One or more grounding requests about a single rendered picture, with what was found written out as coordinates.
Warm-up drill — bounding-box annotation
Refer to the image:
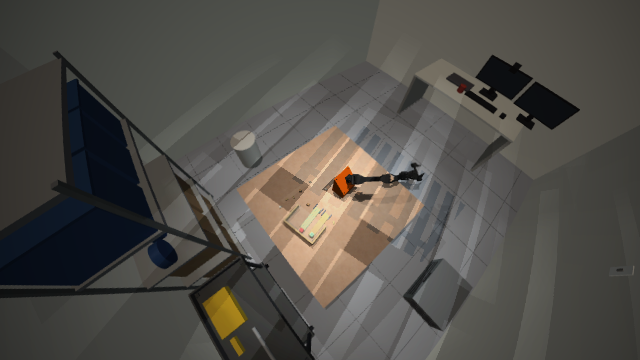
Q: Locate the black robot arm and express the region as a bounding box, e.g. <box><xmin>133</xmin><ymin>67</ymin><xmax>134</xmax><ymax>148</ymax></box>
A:
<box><xmin>345</xmin><ymin>171</ymin><xmax>418</xmax><ymax>185</ymax></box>

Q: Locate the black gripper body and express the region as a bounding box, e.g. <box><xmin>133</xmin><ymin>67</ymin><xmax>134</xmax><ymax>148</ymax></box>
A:
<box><xmin>410</xmin><ymin>163</ymin><xmax>422</xmax><ymax>181</ymax></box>

